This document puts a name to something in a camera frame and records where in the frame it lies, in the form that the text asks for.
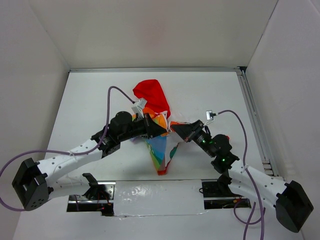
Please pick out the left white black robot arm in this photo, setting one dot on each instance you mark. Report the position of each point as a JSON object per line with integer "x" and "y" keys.
{"x": 37, "y": 182}

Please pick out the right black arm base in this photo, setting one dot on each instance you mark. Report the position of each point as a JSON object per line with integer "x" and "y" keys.
{"x": 217, "y": 195}

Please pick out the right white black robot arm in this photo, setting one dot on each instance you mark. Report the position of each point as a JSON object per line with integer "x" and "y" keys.
{"x": 289, "y": 200}

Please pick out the rainbow white red kids jacket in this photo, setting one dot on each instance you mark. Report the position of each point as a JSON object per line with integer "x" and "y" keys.
{"x": 162, "y": 141}

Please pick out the aluminium frame rail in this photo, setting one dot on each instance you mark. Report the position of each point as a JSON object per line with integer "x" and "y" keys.
{"x": 190, "y": 92}

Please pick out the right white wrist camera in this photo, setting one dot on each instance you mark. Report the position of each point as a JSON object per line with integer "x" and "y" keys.
{"x": 210, "y": 115}

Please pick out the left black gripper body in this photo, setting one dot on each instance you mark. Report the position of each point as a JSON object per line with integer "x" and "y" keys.
{"x": 139, "y": 128}

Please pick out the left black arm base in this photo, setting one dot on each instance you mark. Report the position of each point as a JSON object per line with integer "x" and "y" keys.
{"x": 98, "y": 197}

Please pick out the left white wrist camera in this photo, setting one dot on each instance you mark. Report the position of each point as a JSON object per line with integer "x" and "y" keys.
{"x": 138, "y": 106}

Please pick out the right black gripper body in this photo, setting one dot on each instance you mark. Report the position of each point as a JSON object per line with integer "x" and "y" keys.
{"x": 201, "y": 137}

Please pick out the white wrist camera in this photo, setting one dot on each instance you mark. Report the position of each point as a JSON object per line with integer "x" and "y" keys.
{"x": 138, "y": 106}
{"x": 210, "y": 115}

